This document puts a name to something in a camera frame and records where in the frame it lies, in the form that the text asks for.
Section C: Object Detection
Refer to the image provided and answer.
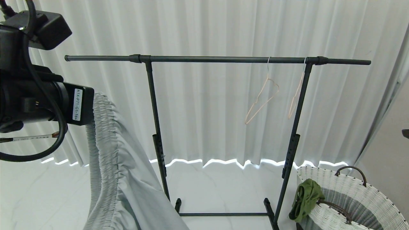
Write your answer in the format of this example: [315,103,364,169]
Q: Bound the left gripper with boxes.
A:
[0,65,95,133]

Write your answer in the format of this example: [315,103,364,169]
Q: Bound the pale grey shorts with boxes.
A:
[84,92,190,230]

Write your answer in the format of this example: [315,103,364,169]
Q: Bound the pink clothes hanger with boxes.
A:
[288,58,306,119]
[245,57,280,125]

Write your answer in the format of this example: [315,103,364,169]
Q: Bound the black clothes rack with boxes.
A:
[65,54,372,230]

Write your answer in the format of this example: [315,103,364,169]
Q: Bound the white laundry basket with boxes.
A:
[297,165,409,230]

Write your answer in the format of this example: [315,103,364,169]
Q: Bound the white curtain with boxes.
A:
[0,0,409,168]

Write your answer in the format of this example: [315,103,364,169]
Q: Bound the olive green garment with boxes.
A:
[289,179,325,223]

